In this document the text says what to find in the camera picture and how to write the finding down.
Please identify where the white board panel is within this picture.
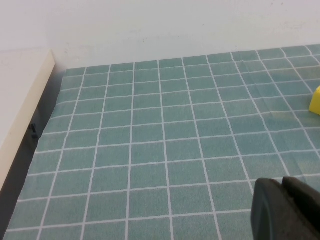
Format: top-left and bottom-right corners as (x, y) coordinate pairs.
(0, 48), (56, 181)

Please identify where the yellow notched foam cube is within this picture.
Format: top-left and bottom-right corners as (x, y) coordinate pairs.
(308, 85), (320, 115)

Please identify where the teal grid tablecloth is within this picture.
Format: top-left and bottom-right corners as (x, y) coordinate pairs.
(5, 44), (320, 240)

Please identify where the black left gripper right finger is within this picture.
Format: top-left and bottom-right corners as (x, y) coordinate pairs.
(281, 175), (320, 240)

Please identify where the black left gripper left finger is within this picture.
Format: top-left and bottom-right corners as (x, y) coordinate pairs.
(250, 177), (319, 240)

